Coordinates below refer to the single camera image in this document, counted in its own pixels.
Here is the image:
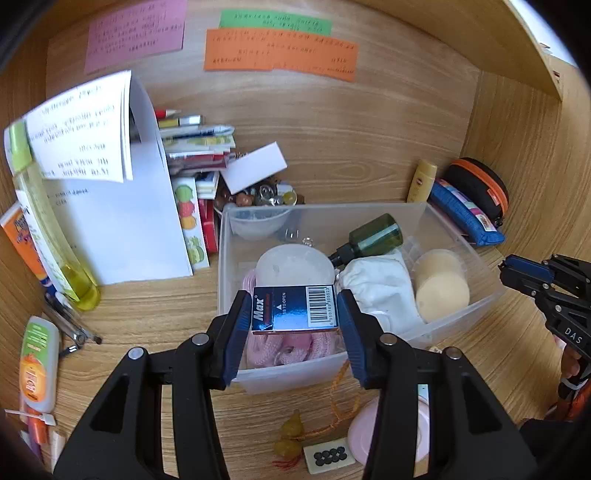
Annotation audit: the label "green white orange tube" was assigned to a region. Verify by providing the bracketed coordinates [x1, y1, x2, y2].
[19, 316, 61, 414]

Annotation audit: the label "pile of small trinkets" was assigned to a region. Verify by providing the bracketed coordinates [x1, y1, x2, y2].
[215, 180, 308, 213]

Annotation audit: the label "black orange round case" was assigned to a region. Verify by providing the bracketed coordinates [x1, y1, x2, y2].
[445, 158, 509, 227]

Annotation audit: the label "stack of books and cards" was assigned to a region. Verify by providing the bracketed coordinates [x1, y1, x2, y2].
[154, 108, 236, 176]

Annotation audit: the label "beige round makeup sponge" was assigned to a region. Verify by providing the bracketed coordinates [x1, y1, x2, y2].
[412, 249, 471, 324]

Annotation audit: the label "yellow gourd charm orange cord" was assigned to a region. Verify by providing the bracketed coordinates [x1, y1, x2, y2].
[272, 360, 361, 467]

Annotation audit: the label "small clear bowl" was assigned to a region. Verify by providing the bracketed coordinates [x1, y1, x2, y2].
[227, 208, 293, 241]

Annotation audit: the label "white velvet drawstring pouch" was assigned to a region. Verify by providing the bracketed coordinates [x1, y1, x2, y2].
[339, 251, 428, 335]

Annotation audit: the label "orange paper note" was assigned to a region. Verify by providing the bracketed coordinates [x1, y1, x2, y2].
[204, 28, 358, 83]

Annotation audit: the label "pale small rectangular box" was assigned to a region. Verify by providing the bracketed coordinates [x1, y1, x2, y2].
[224, 142, 287, 195]

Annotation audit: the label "metal nail clipper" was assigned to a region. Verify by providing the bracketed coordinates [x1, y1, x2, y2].
[44, 291, 103, 358]

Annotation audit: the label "pink knitted cord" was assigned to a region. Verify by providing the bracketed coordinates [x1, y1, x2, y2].
[242, 270, 347, 370]

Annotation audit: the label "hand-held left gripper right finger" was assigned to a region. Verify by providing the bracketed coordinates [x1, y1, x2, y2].
[336, 289, 539, 480]

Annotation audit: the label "yellow tube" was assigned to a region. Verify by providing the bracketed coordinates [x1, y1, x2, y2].
[406, 159, 438, 204]

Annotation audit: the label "person's right hand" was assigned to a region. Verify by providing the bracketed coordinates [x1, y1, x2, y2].
[551, 335, 587, 384]

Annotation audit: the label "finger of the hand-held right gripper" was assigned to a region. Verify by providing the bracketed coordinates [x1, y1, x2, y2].
[549, 253, 591, 296]
[499, 255, 555, 292]

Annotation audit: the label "white round lid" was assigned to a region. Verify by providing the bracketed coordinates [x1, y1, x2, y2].
[255, 244, 335, 291]

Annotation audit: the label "white card black dots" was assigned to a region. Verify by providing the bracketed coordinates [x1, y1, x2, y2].
[302, 436, 358, 474]

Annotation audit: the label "orange sunscreen tube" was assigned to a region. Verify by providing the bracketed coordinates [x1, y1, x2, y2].
[0, 203, 61, 296]

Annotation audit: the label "fruit print box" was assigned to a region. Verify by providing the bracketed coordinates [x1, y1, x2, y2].
[172, 171, 220, 268]

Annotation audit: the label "blue staples box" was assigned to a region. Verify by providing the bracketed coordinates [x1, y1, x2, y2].
[252, 285, 341, 334]

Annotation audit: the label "white folded paper sheet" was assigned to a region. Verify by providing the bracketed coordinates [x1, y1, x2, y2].
[44, 69, 195, 286]

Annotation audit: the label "green paper note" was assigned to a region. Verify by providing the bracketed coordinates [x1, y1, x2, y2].
[219, 9, 333, 37]

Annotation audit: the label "printed paper receipt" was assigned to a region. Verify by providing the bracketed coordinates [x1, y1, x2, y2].
[25, 69, 134, 183]

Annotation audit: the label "dark green spray bottle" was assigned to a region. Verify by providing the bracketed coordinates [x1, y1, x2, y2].
[329, 213, 404, 268]

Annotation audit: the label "pink round compact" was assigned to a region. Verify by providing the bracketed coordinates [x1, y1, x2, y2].
[346, 384, 431, 467]

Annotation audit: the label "tall yellow-green spray bottle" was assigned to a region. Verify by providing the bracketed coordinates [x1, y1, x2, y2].
[4, 121, 101, 311]

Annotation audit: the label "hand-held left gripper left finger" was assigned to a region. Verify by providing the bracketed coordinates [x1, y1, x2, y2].
[53, 290, 254, 480]

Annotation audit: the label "clear plastic storage box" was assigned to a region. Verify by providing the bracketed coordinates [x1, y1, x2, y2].
[217, 202, 506, 395]

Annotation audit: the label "blue zip pouch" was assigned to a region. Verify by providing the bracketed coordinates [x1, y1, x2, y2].
[427, 179, 506, 245]

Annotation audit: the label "pink paper note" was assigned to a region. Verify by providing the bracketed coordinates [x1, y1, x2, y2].
[84, 0, 188, 75]

